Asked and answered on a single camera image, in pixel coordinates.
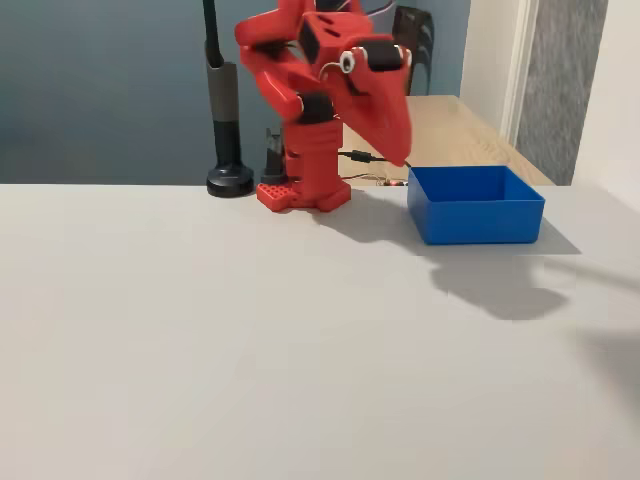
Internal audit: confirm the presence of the blue plastic box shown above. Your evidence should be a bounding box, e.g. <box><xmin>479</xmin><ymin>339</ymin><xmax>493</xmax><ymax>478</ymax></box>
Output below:
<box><xmin>405</xmin><ymin>165</ymin><xmax>547</xmax><ymax>247</ymax></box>

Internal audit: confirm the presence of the black chair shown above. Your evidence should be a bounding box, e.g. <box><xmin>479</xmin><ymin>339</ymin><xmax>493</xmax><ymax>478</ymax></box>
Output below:
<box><xmin>391</xmin><ymin>4</ymin><xmax>436</xmax><ymax>97</ymax></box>

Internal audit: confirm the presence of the wooden table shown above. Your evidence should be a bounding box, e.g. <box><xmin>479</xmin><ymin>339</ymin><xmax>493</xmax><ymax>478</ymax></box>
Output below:
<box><xmin>338</xmin><ymin>94</ymin><xmax>557</xmax><ymax>188</ymax></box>

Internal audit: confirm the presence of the black table clamp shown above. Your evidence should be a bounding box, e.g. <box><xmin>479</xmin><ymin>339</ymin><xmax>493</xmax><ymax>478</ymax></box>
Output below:
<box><xmin>260</xmin><ymin>127</ymin><xmax>288</xmax><ymax>184</ymax></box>

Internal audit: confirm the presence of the black pole stand with base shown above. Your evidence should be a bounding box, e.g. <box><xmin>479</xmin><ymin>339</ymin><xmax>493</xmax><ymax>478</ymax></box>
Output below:
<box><xmin>201</xmin><ymin>0</ymin><xmax>256</xmax><ymax>199</ymax></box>

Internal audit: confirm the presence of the grey textured panel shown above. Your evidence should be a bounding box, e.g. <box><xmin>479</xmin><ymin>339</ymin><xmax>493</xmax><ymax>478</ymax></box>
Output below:
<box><xmin>514</xmin><ymin>0</ymin><xmax>610</xmax><ymax>187</ymax></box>

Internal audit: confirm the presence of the black power cable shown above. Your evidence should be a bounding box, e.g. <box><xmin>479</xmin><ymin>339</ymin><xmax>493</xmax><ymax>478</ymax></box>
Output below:
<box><xmin>338</xmin><ymin>148</ymin><xmax>414</xmax><ymax>169</ymax></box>

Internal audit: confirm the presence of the controller board with wires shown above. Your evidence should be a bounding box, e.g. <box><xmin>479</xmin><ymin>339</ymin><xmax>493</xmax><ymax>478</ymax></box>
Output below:
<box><xmin>343</xmin><ymin>172</ymin><xmax>411</xmax><ymax>188</ymax></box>

